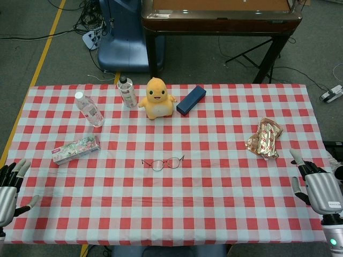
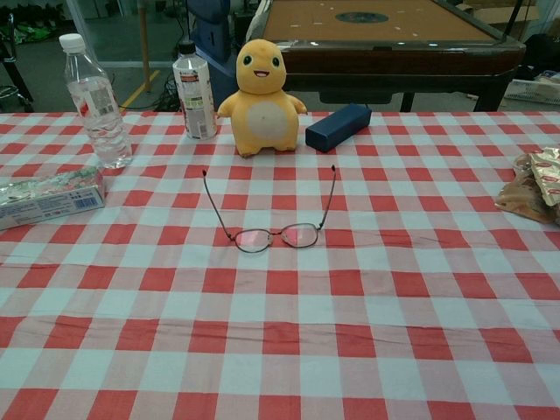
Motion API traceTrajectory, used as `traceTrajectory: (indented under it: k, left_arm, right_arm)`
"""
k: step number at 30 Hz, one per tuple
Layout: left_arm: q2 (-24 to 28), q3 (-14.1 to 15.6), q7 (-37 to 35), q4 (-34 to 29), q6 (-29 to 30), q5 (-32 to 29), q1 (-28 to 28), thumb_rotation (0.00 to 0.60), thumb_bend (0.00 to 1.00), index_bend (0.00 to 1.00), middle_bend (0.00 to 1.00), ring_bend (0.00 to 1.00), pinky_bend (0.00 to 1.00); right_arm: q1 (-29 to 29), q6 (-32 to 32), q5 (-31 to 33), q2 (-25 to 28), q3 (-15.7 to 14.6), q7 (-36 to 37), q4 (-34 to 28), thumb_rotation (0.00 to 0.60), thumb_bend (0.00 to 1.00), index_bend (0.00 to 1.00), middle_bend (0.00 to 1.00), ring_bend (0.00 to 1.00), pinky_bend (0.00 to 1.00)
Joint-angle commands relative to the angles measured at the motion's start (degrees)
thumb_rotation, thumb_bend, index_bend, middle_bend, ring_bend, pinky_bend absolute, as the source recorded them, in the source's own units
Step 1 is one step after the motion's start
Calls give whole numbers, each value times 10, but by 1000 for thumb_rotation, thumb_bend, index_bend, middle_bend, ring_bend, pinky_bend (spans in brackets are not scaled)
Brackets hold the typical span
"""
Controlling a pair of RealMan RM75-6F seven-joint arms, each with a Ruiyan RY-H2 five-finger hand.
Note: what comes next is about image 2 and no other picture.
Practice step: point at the yellow dinosaur plush toy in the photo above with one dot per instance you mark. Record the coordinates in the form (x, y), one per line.
(262, 100)

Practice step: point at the thin-framed eyeglasses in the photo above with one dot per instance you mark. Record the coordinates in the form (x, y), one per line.
(254, 238)

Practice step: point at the dark blue glasses case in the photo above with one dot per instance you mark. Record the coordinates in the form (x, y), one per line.
(337, 127)

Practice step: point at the white plastic basket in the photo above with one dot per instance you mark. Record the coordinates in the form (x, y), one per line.
(531, 90)

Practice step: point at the brown mahjong table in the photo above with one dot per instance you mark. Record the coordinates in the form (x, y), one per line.
(385, 48)

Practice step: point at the red white checkered tablecloth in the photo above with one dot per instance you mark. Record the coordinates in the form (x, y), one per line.
(280, 306)

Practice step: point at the blue machine stand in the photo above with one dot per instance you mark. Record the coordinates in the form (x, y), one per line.
(214, 39)

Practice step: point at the black metal chair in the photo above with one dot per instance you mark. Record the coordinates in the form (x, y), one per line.
(13, 65)

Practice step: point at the clear water bottle white cap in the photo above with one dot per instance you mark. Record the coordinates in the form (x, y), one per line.
(98, 105)

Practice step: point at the white drink bottle black cap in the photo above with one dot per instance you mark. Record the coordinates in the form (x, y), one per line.
(194, 96)

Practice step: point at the toothpaste box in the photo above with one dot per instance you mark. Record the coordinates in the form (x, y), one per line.
(48, 199)

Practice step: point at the wooden pole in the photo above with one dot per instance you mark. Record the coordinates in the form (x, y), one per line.
(144, 44)

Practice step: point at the brown snack packet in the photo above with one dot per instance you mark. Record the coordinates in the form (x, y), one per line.
(536, 188)

